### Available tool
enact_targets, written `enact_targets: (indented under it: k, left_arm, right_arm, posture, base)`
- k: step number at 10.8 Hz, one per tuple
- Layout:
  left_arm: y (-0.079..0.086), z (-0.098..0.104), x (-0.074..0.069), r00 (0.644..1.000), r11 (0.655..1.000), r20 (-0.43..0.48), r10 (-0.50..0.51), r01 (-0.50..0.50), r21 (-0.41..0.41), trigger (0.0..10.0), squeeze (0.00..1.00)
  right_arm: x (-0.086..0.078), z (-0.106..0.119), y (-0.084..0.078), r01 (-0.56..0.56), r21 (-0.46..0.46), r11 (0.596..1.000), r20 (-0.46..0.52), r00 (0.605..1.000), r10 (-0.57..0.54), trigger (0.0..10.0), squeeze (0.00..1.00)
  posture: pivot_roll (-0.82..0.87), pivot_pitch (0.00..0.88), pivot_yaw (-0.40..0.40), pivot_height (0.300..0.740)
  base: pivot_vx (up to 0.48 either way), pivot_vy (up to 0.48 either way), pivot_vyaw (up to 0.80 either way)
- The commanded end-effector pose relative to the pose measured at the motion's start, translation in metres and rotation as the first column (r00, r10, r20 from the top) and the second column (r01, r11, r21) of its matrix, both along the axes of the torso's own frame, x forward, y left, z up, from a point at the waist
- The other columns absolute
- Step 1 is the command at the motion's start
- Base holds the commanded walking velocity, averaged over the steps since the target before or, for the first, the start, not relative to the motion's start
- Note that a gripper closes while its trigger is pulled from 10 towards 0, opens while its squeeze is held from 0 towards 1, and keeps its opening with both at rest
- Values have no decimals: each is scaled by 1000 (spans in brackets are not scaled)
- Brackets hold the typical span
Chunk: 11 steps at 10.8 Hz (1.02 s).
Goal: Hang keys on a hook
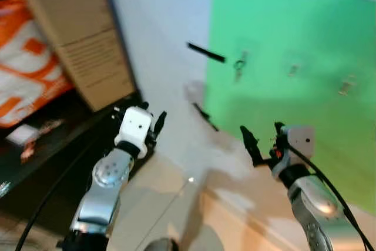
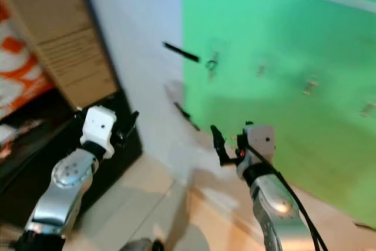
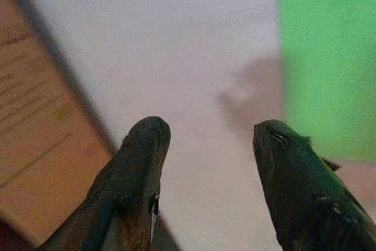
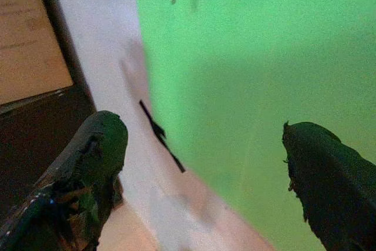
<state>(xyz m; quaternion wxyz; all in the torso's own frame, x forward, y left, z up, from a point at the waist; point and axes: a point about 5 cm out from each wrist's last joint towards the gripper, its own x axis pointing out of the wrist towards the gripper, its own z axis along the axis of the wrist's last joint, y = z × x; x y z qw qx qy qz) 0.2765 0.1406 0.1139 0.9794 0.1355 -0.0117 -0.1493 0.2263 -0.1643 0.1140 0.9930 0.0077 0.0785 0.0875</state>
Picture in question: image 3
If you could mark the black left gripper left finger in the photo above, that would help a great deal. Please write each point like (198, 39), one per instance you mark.
(129, 180)

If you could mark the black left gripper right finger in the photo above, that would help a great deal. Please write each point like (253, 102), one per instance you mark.
(299, 192)

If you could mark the green panel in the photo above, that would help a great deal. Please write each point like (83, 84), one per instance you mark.
(326, 57)

